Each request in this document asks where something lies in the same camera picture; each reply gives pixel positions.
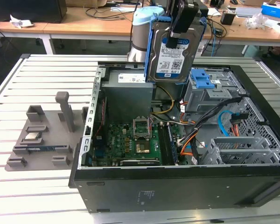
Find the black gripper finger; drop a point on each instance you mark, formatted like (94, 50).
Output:
(172, 40)

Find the hard disk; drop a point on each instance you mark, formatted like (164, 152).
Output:
(172, 63)

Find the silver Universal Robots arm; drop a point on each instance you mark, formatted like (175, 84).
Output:
(140, 35)

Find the grey metal disk bay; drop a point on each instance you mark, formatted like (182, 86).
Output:
(235, 140)

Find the small black desktop computer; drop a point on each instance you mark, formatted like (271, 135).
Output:
(204, 10)

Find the black pen holder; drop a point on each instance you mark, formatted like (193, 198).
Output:
(227, 18)

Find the blue plastic drive latch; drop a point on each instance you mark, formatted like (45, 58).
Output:
(201, 78)

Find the grey metal drive cage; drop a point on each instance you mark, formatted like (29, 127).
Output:
(200, 100)

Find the clear plastic bags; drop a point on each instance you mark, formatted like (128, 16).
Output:
(256, 21)

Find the grey power supply unit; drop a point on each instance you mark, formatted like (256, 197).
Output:
(126, 98)

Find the blue cardboard box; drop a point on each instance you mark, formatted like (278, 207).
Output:
(274, 9)

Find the RAM stick with blue label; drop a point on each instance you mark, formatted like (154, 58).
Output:
(173, 144)

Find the green motherboard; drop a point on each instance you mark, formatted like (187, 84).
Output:
(121, 140)

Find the CPU socket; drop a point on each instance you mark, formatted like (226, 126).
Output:
(142, 148)

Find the black graphics card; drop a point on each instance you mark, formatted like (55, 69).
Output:
(140, 162)

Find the large black computer tower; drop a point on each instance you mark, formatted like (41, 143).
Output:
(28, 10)

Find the black open PC case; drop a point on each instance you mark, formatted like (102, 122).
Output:
(177, 191)

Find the crumpled white paper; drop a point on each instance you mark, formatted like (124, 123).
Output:
(21, 22)

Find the grey parts rack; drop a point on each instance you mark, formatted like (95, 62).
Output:
(49, 140)

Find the silver CPU chip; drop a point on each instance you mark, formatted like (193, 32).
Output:
(32, 137)

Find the wooden desk white frame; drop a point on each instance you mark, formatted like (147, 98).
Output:
(16, 31)
(84, 25)

